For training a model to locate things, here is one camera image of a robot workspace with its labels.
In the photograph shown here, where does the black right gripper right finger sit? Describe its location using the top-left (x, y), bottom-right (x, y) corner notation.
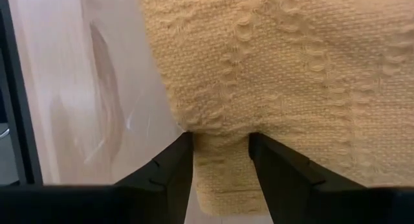
top-left (248, 132), bottom-right (414, 224)

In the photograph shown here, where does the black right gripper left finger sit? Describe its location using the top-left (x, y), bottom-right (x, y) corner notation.
top-left (0, 131), bottom-right (194, 224)

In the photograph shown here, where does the orange towel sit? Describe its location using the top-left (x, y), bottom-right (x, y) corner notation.
top-left (137, 0), bottom-right (414, 217)

